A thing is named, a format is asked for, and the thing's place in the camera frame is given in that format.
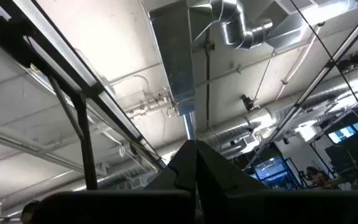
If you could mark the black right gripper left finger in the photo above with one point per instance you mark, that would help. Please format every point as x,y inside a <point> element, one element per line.
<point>172,205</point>

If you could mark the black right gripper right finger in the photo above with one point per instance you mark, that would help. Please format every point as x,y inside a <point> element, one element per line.
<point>228,205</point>

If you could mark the round silver duct elbow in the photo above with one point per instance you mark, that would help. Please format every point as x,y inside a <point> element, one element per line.
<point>238,31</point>

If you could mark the blue lit monitor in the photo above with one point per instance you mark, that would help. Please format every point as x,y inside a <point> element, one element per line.
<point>270,169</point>

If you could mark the silver vertical pipe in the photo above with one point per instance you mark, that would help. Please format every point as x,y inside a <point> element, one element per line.
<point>189,127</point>

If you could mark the person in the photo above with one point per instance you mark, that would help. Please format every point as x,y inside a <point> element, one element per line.
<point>317,177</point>

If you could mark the black ceiling spotlight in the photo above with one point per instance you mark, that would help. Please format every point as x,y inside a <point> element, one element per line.
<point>247,102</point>

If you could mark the row of lit screens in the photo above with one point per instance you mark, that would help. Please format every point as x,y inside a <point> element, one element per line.
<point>342,133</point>

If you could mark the black track light fixture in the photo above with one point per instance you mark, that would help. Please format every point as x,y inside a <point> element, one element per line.
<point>357,59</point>

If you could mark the white LED light bar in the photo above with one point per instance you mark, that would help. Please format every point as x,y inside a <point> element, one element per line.
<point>57,44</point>

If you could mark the black overhead rig frame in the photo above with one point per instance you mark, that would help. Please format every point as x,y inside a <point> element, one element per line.
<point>87,149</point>

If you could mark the long silver flexible duct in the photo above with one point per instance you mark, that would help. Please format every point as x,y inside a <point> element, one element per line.
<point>322,93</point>

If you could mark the rectangular sheet metal duct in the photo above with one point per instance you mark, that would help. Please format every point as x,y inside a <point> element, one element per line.
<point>172,46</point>

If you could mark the silver ceiling rail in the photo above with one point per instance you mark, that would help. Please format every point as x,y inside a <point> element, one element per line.
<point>322,75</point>

